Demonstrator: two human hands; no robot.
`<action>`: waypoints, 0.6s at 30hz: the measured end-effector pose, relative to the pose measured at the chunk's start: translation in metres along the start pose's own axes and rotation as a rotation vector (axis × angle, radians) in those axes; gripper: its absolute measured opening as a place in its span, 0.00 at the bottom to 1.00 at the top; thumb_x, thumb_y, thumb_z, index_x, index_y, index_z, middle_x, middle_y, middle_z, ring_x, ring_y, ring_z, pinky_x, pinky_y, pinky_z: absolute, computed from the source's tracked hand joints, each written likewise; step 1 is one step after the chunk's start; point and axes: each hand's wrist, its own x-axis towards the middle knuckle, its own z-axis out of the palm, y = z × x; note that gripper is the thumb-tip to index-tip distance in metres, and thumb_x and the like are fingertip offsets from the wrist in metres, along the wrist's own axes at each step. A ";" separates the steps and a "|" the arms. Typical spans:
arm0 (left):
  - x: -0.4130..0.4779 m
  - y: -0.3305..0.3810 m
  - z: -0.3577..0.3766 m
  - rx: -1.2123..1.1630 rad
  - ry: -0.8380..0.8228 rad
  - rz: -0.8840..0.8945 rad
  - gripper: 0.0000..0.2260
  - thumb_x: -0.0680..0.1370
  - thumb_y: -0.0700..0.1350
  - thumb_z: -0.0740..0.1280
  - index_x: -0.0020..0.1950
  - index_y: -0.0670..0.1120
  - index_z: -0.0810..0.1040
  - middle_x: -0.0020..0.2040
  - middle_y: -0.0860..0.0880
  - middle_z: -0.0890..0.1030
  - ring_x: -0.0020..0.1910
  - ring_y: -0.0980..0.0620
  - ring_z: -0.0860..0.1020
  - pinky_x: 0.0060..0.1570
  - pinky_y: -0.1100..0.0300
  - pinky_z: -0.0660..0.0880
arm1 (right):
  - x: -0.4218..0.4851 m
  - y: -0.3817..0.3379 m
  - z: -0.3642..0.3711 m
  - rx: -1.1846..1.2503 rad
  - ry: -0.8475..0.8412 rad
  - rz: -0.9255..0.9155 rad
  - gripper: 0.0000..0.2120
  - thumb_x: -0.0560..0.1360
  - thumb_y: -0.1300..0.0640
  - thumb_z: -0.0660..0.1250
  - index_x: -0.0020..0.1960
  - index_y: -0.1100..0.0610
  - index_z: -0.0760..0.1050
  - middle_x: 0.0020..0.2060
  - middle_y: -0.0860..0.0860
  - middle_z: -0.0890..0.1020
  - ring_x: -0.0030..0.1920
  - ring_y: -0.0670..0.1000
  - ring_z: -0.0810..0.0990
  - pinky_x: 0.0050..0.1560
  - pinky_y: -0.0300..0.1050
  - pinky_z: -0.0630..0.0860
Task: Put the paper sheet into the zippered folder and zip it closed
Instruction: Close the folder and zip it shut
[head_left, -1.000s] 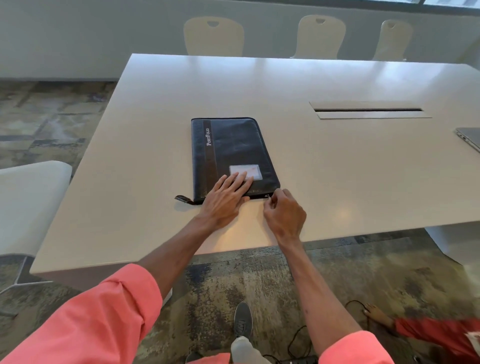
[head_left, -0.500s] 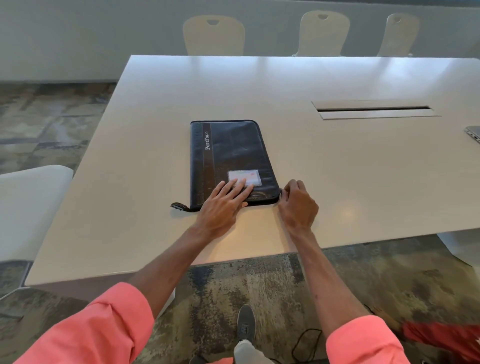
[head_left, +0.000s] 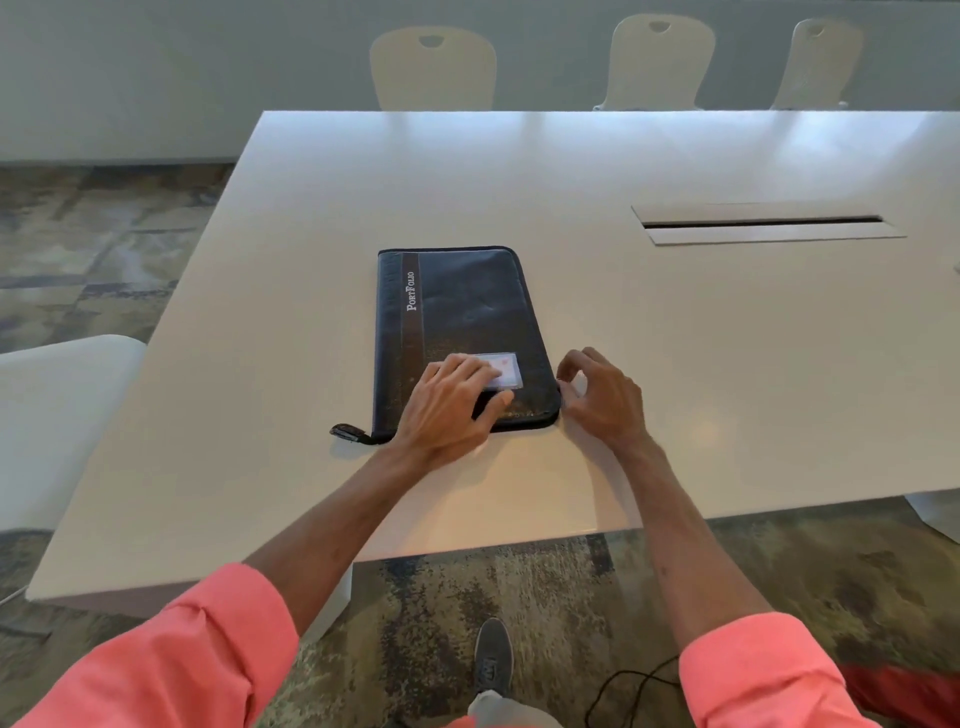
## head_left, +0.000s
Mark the person's left hand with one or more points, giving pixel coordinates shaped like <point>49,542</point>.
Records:
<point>439,420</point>

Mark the person's right hand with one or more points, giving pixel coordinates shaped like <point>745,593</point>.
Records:
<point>611,409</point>

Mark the person's left middle finger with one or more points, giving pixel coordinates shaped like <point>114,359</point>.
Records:
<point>471,369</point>

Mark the person's left little finger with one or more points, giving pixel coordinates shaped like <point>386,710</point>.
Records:
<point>430,375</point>

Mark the person's right thumb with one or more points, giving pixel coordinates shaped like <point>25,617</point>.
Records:
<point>570,403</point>

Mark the person's left thumb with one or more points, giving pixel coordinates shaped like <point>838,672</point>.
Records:
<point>496,410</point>

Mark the dark blue zip folder case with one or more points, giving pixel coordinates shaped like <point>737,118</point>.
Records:
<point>457,307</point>

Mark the person's right forearm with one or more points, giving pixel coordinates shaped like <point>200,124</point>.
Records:
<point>679,540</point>

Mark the person's left forearm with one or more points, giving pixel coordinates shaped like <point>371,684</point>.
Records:
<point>349,525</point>

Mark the white name card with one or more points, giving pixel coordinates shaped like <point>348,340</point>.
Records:
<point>510,369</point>

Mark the grey shoe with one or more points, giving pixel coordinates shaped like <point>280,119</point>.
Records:
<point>493,660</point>

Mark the light grey trouser leg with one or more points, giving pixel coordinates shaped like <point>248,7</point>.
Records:
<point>510,712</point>

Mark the pink right shirt sleeve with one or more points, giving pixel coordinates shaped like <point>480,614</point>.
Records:
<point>765,675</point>

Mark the pink shirt sleeve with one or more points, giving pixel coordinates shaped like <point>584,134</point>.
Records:
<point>765,675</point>
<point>172,660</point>

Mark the pink left shirt sleeve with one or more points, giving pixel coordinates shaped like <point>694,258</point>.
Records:
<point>172,660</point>

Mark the red fabric item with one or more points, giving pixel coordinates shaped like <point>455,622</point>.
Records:
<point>915,697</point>

